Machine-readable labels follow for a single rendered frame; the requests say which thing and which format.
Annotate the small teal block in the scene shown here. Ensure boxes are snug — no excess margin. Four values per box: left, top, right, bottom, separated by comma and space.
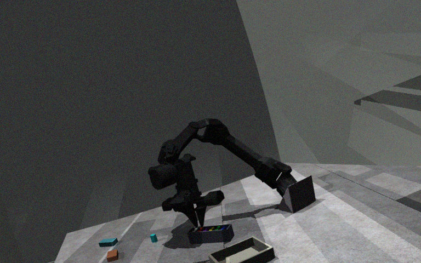
150, 234, 158, 242

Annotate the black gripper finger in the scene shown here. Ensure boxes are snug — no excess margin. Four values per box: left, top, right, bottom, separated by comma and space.
178, 205, 198, 227
194, 205, 207, 227

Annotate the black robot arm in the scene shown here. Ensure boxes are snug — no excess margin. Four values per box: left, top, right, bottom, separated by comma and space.
148, 118, 297, 211

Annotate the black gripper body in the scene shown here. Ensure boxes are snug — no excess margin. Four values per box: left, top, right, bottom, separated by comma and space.
162, 177, 224, 211

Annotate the orange-brown rectangular block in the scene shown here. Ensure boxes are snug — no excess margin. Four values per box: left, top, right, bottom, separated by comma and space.
107, 249, 118, 262

